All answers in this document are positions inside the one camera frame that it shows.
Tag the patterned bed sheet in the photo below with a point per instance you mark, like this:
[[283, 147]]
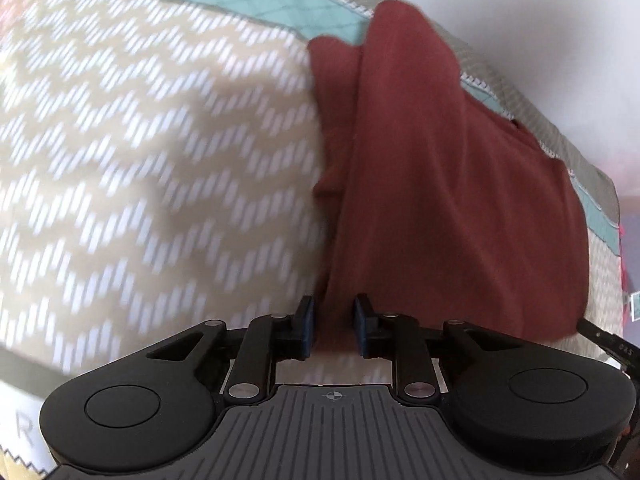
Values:
[[150, 160]]

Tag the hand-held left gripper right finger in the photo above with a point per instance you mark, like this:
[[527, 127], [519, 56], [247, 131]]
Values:
[[358, 325]]

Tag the dark red sweater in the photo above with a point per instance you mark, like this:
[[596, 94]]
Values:
[[440, 200]]

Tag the small white green object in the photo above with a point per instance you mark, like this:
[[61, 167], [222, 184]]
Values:
[[635, 307]]

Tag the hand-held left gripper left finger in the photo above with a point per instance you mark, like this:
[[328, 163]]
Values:
[[308, 327]]

